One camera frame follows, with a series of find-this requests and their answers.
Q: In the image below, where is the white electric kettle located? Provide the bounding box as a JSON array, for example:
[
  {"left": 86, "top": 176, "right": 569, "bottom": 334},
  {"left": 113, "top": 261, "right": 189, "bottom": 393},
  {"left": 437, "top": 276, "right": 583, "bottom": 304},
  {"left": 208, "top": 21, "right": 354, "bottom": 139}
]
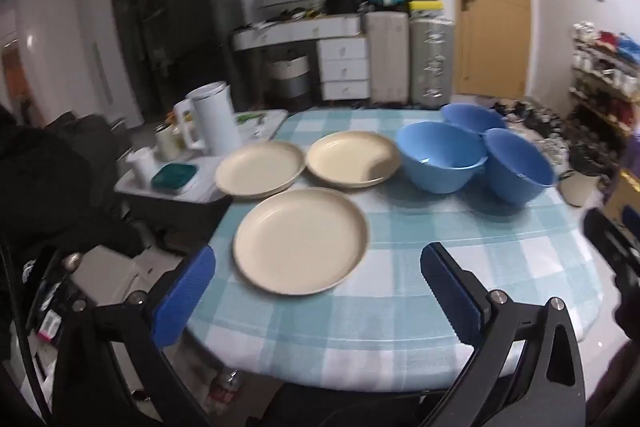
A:
[{"left": 172, "top": 82, "right": 244, "bottom": 156}]

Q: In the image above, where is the wooden door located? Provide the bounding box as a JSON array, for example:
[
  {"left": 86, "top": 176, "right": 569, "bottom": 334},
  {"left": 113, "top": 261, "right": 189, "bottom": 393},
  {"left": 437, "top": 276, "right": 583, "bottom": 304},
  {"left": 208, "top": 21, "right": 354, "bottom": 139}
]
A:
[{"left": 442, "top": 0, "right": 532, "bottom": 100}]

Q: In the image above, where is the dark grey refrigerator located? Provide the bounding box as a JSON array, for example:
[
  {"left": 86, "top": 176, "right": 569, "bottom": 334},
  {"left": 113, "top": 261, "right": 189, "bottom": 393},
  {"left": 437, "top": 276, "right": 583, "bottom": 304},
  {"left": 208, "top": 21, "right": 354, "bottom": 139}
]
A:
[{"left": 162, "top": 0, "right": 247, "bottom": 112}]

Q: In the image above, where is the beige suitcase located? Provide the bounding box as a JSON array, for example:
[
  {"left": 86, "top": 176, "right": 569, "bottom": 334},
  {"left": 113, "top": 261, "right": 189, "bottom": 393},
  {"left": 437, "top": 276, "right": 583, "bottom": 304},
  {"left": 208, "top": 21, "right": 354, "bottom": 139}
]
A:
[{"left": 365, "top": 11, "right": 411, "bottom": 105}]

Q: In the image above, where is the white cylindrical container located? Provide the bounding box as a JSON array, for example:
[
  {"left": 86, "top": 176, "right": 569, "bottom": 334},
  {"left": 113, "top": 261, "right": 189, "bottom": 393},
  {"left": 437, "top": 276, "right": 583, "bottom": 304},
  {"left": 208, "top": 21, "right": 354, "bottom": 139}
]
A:
[{"left": 125, "top": 148, "right": 159, "bottom": 188}]

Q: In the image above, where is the printed cardboard box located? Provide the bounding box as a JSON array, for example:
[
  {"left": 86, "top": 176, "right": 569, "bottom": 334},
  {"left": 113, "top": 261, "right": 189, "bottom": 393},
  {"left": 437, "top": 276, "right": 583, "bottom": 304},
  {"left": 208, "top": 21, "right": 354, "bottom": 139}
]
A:
[{"left": 602, "top": 169, "right": 640, "bottom": 222}]

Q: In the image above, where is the wooden shoe rack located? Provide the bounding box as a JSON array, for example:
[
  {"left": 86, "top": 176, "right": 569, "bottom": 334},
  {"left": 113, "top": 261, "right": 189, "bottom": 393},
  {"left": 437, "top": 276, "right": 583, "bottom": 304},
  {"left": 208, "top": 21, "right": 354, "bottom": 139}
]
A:
[{"left": 570, "top": 22, "right": 640, "bottom": 138}]

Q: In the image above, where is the blue bowl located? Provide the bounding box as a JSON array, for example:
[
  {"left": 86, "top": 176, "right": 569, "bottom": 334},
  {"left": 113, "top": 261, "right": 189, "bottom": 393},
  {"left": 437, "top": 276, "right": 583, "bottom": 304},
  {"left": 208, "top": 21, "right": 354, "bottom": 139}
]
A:
[
  {"left": 396, "top": 122, "right": 488, "bottom": 194},
  {"left": 482, "top": 128, "right": 558, "bottom": 206},
  {"left": 440, "top": 103, "right": 508, "bottom": 136}
]

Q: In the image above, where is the white desk with drawers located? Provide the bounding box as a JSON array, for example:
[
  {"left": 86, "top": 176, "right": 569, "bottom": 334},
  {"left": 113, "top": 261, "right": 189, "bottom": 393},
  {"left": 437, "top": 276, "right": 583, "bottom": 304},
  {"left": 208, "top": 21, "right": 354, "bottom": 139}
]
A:
[{"left": 231, "top": 13, "right": 372, "bottom": 104}]

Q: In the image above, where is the woven grey white basket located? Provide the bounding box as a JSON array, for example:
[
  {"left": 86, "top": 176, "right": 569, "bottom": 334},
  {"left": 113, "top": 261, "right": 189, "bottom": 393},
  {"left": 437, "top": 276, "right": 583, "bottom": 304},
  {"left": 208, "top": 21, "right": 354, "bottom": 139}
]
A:
[{"left": 265, "top": 52, "right": 312, "bottom": 112}]

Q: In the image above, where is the pile of shoes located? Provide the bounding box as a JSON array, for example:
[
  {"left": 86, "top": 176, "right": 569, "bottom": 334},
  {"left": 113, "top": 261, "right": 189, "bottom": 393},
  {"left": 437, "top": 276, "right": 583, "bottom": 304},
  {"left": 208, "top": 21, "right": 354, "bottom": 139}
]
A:
[{"left": 490, "top": 99, "right": 621, "bottom": 178}]

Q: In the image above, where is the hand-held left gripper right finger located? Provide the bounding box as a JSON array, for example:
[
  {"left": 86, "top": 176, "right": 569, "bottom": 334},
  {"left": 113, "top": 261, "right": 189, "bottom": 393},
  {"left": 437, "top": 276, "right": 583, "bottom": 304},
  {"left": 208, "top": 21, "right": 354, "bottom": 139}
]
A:
[{"left": 420, "top": 242, "right": 588, "bottom": 427}]

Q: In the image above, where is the clear water bottle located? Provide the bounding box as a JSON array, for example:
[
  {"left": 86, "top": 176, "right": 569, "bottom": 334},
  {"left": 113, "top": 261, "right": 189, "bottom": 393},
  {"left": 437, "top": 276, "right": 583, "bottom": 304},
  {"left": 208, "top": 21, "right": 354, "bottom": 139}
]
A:
[{"left": 207, "top": 369, "right": 242, "bottom": 415}]

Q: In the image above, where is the white wardrobe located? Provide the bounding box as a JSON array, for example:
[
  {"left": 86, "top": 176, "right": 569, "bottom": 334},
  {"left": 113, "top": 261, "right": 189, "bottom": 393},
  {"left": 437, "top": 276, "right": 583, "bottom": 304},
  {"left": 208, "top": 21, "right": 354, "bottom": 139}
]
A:
[{"left": 15, "top": 0, "right": 147, "bottom": 128}]

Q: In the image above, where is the teal lidded white container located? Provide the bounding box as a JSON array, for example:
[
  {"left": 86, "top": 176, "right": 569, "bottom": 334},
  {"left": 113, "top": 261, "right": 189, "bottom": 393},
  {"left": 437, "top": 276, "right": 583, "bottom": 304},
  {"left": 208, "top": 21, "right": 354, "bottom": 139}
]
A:
[{"left": 151, "top": 162, "right": 197, "bottom": 194}]

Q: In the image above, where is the silver suitcase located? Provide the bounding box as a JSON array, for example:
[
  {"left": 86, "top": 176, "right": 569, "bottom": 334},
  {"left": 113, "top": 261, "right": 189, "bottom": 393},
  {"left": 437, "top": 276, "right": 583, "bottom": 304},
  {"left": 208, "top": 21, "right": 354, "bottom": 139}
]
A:
[{"left": 409, "top": 15, "right": 456, "bottom": 108}]

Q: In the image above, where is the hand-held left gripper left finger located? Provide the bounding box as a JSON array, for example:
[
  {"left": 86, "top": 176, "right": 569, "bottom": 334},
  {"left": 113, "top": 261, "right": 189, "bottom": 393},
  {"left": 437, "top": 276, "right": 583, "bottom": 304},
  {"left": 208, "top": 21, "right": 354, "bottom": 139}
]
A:
[{"left": 52, "top": 245, "right": 217, "bottom": 427}]

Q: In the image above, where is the green printed white board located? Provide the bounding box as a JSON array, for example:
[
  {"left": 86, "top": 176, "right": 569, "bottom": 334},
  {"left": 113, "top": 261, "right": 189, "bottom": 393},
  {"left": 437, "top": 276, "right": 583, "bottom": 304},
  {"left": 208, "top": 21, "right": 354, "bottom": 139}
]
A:
[{"left": 235, "top": 110, "right": 290, "bottom": 140}]

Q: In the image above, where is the black jacket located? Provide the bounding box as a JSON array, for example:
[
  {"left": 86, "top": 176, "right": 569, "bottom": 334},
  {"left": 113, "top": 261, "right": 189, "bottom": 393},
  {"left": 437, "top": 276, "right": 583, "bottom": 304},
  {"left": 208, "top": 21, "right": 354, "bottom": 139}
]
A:
[{"left": 0, "top": 107, "right": 151, "bottom": 260}]

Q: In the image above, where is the teal white checked tablecloth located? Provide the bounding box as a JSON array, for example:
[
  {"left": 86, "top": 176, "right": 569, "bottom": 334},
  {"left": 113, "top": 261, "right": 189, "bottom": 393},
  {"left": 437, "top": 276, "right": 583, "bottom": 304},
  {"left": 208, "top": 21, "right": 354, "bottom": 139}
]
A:
[{"left": 185, "top": 108, "right": 601, "bottom": 394}]

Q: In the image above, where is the cream cup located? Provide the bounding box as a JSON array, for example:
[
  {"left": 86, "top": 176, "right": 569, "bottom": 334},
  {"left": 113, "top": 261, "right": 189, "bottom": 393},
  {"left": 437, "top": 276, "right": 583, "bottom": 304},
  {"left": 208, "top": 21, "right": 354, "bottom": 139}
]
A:
[{"left": 155, "top": 124, "right": 183, "bottom": 160}]

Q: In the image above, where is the beige round container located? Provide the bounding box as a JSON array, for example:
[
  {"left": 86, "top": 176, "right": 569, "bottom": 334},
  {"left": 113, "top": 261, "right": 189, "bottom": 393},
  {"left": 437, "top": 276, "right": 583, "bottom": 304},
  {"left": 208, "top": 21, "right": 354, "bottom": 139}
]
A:
[{"left": 557, "top": 169, "right": 601, "bottom": 208}]

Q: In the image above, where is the dark tall cabinet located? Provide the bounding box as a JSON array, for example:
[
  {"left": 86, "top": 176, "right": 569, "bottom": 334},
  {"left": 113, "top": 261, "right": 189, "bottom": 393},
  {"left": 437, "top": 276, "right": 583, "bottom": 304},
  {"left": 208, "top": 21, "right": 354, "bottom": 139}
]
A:
[{"left": 109, "top": 0, "right": 170, "bottom": 125}]

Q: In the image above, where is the cream round plate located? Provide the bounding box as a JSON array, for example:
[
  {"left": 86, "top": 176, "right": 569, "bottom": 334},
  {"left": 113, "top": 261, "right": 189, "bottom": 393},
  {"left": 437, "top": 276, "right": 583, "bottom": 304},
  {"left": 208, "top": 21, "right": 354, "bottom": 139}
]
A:
[
  {"left": 232, "top": 187, "right": 370, "bottom": 297},
  {"left": 215, "top": 141, "right": 307, "bottom": 200},
  {"left": 306, "top": 131, "right": 402, "bottom": 189}
]

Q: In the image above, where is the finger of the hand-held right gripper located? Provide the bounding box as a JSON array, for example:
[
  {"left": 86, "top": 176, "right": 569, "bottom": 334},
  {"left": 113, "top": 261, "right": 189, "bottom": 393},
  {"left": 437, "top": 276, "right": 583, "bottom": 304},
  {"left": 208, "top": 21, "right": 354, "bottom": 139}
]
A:
[{"left": 582, "top": 207, "right": 640, "bottom": 280}]

